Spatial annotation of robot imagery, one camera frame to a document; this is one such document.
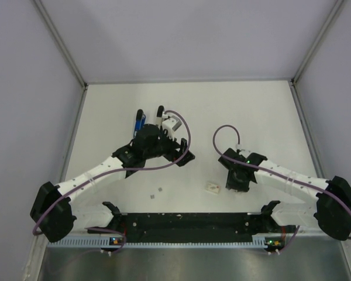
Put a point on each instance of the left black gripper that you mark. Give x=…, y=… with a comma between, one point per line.
x=174, y=154

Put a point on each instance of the aluminium corner post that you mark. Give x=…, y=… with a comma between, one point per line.
x=330, y=20
x=59, y=42

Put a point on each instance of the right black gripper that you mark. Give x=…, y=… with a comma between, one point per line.
x=231, y=184

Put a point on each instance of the grey black stapler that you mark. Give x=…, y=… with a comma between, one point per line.
x=159, y=116

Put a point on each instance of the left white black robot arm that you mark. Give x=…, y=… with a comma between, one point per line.
x=57, y=209

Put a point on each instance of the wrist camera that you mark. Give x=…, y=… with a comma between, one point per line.
x=242, y=148
x=170, y=124

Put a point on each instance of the left aluminium corner post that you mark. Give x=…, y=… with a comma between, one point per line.
x=59, y=42

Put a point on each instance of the blue stapler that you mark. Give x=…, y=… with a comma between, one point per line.
x=139, y=122

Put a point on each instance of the grey slotted cable duct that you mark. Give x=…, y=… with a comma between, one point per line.
x=260, y=241

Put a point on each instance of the staple box with red dot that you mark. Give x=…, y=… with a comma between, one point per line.
x=212, y=188

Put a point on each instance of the right aluminium corner post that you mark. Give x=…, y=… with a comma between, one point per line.
x=330, y=20

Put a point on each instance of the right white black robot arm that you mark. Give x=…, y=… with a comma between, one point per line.
x=321, y=203

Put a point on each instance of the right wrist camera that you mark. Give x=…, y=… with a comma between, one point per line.
x=242, y=148

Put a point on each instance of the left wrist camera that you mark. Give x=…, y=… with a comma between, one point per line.
x=170, y=124

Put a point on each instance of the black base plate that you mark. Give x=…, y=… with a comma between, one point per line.
x=192, y=227

